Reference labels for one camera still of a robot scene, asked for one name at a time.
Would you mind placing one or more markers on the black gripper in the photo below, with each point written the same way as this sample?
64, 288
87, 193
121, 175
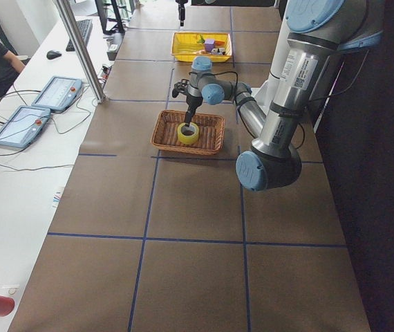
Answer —
193, 102

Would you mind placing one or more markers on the yellow tape roll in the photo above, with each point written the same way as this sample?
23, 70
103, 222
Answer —
188, 138

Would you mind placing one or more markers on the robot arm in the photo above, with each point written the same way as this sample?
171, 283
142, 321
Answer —
311, 32

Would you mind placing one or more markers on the yellow plastic basket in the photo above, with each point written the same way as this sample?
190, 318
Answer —
184, 45

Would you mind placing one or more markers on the brown wicker basket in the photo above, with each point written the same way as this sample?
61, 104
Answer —
203, 135

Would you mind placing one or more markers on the purple foam block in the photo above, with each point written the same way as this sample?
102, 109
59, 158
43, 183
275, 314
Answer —
209, 44

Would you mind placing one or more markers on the toy orange carrot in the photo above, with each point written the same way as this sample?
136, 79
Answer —
219, 43

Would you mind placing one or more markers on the black keyboard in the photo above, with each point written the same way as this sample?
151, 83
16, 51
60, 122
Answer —
85, 27

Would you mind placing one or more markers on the upper teach pendant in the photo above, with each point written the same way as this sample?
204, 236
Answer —
58, 94

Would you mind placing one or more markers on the teach pendant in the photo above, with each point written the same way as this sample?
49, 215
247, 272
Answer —
58, 94
23, 126

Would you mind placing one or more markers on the black computer mouse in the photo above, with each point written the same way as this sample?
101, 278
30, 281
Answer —
53, 54

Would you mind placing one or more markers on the lower teach pendant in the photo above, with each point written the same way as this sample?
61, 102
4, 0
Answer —
23, 126

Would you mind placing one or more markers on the black backdrop panel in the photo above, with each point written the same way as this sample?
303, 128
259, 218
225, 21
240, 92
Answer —
356, 139

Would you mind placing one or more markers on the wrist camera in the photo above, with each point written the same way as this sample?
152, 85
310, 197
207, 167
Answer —
180, 87

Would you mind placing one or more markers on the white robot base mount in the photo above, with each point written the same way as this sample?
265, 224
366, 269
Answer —
266, 92

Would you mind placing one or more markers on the aluminium frame post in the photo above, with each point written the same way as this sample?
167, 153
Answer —
68, 19

